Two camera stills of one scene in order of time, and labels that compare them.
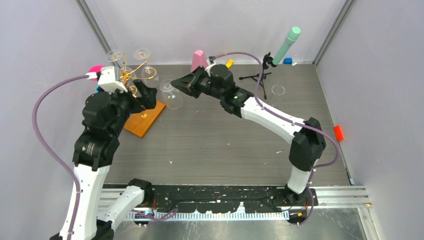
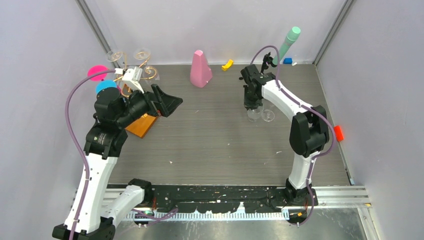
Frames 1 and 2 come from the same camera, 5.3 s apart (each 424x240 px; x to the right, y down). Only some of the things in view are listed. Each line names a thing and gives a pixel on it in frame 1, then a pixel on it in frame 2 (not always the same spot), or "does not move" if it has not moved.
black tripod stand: [268, 59] does not move
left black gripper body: [130, 103] → [152, 105]
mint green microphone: [289, 39] does not move
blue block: [287, 61] does not move
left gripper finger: [148, 95] → [166, 103]
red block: [338, 133] does not move
